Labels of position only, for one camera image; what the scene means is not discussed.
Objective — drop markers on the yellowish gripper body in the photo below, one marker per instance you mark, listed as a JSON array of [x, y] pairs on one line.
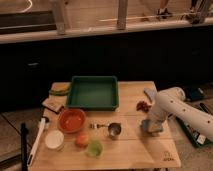
[[154, 126]]

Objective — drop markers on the blue sponge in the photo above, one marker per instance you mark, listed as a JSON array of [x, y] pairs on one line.
[[144, 125]]

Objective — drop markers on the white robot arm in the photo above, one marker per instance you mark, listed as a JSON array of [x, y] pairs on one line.
[[172, 101]]

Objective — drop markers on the green plastic tray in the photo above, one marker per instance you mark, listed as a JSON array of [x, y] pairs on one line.
[[95, 93]]

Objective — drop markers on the dark red dried fruit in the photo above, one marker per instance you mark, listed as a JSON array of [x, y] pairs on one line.
[[143, 106]]

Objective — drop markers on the blue grey cloth piece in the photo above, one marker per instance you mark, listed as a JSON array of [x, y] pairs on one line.
[[150, 94]]

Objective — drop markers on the metal measuring cup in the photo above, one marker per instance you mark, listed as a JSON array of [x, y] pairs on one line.
[[114, 129]]

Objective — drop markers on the green bin with items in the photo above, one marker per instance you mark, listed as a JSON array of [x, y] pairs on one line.
[[193, 135]]

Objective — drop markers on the green cup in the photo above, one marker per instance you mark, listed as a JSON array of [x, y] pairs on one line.
[[94, 148]]

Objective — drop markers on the orange fruit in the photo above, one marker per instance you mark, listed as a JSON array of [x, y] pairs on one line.
[[82, 140]]

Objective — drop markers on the orange bowl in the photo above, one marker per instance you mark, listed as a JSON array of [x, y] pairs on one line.
[[71, 120]]

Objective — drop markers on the small wooden block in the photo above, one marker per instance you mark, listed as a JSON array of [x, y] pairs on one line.
[[52, 105]]

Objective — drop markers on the black pole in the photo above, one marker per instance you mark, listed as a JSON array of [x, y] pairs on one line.
[[24, 156]]

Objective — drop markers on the white handled tool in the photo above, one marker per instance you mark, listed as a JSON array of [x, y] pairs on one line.
[[43, 122]]

